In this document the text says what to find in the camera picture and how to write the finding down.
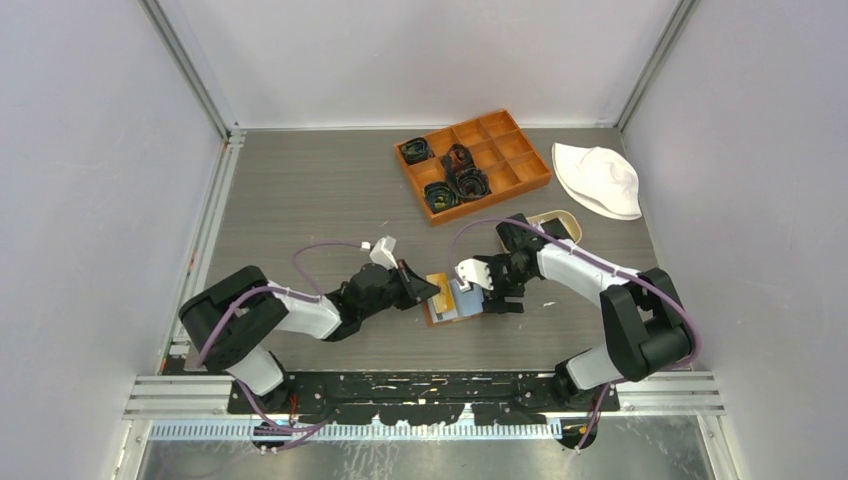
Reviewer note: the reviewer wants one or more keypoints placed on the rolled dark belt centre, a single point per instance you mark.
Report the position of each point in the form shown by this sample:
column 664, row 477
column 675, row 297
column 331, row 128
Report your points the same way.
column 468, row 181

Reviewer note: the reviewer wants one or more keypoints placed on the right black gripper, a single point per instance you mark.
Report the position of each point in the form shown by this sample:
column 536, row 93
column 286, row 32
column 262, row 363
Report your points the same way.
column 494, row 300

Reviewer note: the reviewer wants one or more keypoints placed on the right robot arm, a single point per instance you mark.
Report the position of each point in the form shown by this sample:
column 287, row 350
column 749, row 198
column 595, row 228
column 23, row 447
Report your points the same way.
column 645, row 326

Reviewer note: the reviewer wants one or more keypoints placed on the brown leather card holder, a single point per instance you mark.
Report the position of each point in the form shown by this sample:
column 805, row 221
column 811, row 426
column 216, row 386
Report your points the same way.
column 467, row 304

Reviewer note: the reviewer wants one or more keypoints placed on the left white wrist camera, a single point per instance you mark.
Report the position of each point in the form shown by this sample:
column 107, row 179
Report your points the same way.
column 381, row 252

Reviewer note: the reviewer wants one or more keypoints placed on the white bucket hat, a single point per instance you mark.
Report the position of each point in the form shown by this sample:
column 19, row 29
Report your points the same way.
column 599, row 179

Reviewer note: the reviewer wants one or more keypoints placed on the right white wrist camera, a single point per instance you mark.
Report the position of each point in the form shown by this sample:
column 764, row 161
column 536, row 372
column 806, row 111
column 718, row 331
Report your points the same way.
column 472, row 272

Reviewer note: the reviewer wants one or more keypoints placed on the rolled dark belt bottom-left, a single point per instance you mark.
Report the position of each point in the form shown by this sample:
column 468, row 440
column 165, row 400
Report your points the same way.
column 439, row 197

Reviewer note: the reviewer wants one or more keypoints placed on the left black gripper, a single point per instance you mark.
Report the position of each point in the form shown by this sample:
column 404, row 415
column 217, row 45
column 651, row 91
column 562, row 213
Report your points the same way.
column 421, row 289

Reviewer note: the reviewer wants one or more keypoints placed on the orange gold credit card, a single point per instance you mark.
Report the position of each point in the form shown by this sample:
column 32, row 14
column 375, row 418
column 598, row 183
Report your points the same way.
column 443, row 301

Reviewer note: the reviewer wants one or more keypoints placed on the beige oval card tray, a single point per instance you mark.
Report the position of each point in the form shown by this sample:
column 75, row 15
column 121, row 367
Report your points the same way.
column 567, row 218

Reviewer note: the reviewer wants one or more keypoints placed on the aluminium frame rail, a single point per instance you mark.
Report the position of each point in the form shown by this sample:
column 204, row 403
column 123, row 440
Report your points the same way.
column 189, row 396

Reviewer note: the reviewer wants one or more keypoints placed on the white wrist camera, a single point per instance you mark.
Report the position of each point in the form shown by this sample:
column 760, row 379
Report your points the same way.
column 472, row 272
column 381, row 252

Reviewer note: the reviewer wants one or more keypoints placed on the orange wooden divider tray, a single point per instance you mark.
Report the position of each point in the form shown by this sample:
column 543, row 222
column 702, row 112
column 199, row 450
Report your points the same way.
column 499, row 147

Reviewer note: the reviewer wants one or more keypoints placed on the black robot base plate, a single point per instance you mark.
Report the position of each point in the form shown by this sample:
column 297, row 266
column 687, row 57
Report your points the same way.
column 436, row 399

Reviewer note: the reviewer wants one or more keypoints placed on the rolled dark belt top-left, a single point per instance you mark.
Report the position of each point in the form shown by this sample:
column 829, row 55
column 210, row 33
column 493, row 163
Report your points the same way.
column 416, row 150

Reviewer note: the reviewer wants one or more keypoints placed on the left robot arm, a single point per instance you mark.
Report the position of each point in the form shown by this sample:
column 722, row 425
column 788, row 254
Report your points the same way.
column 228, row 321

